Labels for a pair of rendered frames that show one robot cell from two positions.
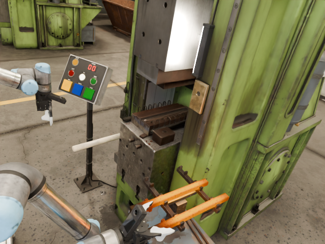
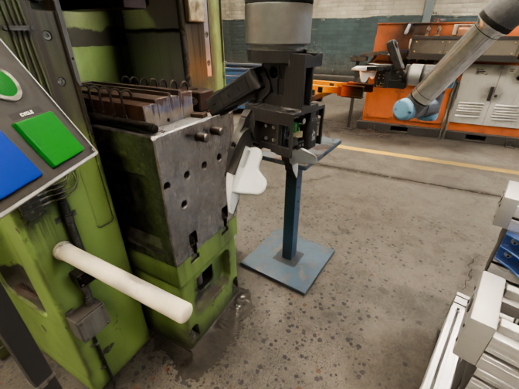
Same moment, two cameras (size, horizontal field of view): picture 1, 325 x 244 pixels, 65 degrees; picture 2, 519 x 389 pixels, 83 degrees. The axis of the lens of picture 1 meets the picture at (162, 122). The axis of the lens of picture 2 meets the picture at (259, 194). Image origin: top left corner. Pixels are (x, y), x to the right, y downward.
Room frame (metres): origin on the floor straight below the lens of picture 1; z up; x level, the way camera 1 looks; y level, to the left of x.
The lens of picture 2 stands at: (1.44, 1.06, 1.15)
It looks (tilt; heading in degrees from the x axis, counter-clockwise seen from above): 29 degrees down; 253
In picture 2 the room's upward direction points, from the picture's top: straight up
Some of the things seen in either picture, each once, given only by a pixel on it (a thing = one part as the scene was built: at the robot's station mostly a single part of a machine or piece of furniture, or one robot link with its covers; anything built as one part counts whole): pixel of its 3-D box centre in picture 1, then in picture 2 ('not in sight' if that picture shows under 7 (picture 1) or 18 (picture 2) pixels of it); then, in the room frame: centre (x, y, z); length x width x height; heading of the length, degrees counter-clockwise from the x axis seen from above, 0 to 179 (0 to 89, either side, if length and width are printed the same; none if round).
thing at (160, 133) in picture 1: (163, 136); (194, 99); (1.35, -0.02, 0.95); 0.12 x 0.08 x 0.06; 134
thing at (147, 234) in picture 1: (149, 231); not in sight; (0.59, -0.02, 1.03); 0.09 x 0.05 x 0.02; 93
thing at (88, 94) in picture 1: (89, 94); (49, 140); (1.62, 0.55, 1.01); 0.07 x 0.05 x 0.07; 69
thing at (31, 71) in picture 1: (23, 76); not in sight; (1.23, 0.77, 1.23); 0.11 x 0.11 x 0.08; 40
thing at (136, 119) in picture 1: (164, 116); (121, 100); (1.58, -0.01, 0.96); 0.42 x 0.20 x 0.09; 134
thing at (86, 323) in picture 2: (119, 158); (88, 319); (1.78, 0.31, 0.36); 0.09 x 0.07 x 0.12; 44
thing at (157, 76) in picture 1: (173, 67); not in sight; (1.58, -0.01, 1.32); 0.42 x 0.20 x 0.10; 134
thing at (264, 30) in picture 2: (44, 86); (279, 28); (1.31, 0.70, 1.15); 0.08 x 0.08 x 0.05
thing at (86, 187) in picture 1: (88, 178); not in sight; (1.78, 0.59, 0.05); 0.22 x 0.22 x 0.09; 44
